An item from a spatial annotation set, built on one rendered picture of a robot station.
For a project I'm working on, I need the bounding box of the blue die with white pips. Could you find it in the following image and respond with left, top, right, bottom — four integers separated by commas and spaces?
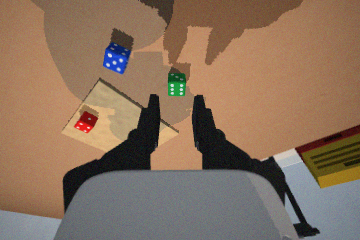
103, 42, 131, 74

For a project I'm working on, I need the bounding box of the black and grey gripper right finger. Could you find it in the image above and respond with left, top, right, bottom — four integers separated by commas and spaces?
192, 95, 285, 207

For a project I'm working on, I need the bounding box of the red die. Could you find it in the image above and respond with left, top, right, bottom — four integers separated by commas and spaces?
74, 111, 98, 133

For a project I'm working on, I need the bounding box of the beige flat mat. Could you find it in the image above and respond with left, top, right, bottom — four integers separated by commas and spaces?
62, 79, 179, 152

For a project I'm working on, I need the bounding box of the green die with white pips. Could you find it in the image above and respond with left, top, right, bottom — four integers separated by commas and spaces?
168, 73, 186, 96

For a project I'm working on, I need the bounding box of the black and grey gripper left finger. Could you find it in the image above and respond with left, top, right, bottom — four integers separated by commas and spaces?
63, 94, 161, 214

